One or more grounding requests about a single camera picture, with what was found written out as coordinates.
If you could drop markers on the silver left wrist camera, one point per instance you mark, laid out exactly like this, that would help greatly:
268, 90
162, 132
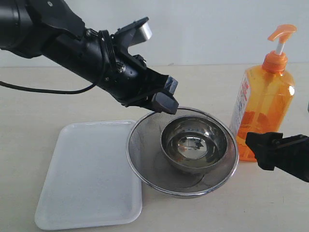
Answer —
132, 34

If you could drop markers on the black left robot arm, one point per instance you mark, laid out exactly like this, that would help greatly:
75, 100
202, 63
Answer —
33, 28

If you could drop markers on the orange pump soap bottle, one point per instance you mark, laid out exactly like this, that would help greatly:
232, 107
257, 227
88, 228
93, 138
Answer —
265, 94

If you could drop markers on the white rectangular plastic tray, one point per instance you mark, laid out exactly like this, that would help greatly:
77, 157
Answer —
89, 182

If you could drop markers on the small stainless steel bowl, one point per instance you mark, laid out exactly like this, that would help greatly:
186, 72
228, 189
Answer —
194, 144

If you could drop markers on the steel mesh colander basket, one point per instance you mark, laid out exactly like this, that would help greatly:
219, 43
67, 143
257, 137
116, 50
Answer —
146, 159

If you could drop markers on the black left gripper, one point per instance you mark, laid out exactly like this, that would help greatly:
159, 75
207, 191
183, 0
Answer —
132, 83

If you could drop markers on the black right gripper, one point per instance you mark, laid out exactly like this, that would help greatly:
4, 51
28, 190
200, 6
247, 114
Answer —
291, 154

